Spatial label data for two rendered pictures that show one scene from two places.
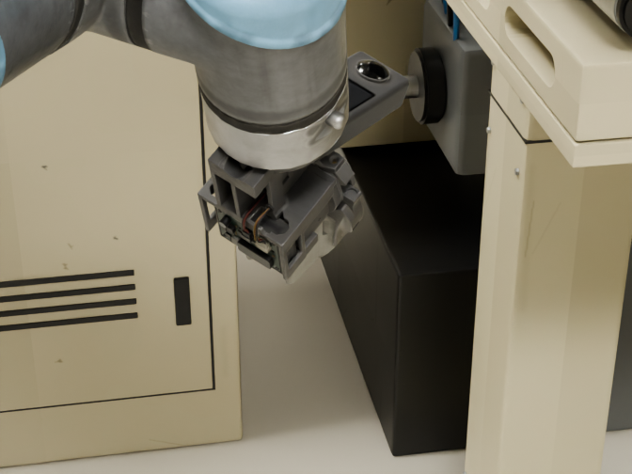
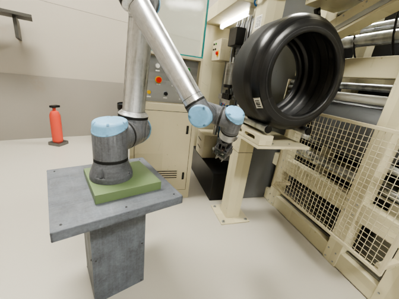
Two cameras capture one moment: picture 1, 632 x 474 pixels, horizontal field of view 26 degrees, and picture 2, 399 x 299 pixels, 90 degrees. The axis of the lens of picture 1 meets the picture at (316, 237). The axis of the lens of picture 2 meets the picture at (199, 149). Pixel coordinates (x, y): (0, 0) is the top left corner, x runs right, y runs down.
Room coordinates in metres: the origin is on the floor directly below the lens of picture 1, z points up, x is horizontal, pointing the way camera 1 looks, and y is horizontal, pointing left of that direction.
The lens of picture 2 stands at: (-0.17, 0.30, 1.12)
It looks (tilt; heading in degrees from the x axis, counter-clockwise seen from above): 19 degrees down; 352
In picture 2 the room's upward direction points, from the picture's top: 7 degrees clockwise
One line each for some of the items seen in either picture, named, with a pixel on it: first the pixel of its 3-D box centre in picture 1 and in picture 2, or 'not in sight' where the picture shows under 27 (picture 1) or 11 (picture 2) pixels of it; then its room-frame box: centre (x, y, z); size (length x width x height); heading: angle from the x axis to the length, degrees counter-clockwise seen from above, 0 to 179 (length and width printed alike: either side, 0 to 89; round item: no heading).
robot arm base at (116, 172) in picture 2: not in sight; (111, 165); (0.73, 0.57, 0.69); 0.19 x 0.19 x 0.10
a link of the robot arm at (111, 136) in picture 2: not in sight; (111, 137); (0.74, 0.57, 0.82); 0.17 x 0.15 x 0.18; 160
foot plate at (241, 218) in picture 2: not in sight; (229, 212); (1.31, -0.26, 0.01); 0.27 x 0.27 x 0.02; 10
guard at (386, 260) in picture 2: not in sight; (326, 172); (0.90, -0.69, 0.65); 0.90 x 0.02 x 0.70; 10
